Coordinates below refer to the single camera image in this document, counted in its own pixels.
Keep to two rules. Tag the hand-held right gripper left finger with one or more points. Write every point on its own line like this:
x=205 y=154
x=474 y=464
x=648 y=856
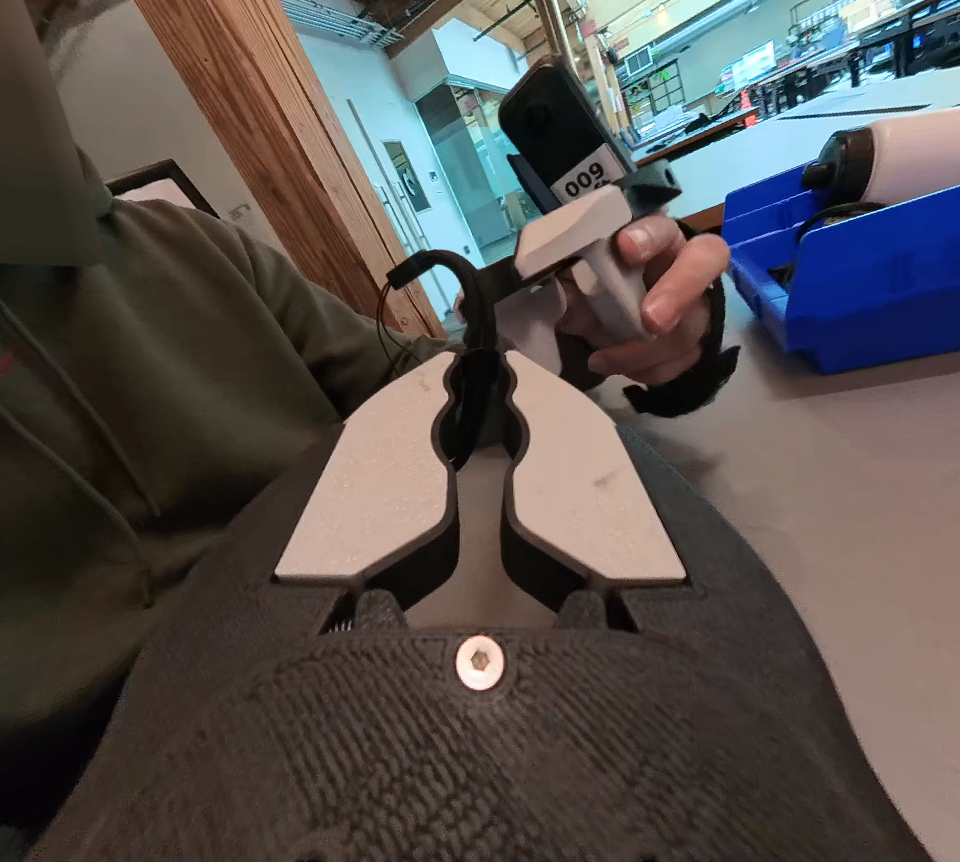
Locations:
x=367 y=494

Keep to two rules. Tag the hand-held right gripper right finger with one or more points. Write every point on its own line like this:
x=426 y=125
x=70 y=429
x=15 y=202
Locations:
x=592 y=494

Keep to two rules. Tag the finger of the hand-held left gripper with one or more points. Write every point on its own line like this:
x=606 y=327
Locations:
x=532 y=325
x=577 y=228

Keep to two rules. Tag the black item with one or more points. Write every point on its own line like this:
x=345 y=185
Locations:
x=480 y=322

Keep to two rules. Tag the blue plastic bin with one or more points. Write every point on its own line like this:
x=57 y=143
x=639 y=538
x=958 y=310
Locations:
x=862 y=292

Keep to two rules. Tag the person's left forearm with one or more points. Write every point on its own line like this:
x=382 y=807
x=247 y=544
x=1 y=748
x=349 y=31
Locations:
x=360 y=352

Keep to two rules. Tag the white cylinder black cap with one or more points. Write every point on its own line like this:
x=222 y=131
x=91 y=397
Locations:
x=900 y=156

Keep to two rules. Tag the wide wooden pillar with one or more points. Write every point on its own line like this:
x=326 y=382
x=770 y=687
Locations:
x=225 y=89

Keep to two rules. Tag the dark logo wall panel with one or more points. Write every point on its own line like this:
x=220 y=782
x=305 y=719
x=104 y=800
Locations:
x=405 y=175

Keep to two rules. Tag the framed wall poster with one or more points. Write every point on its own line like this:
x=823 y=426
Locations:
x=161 y=190

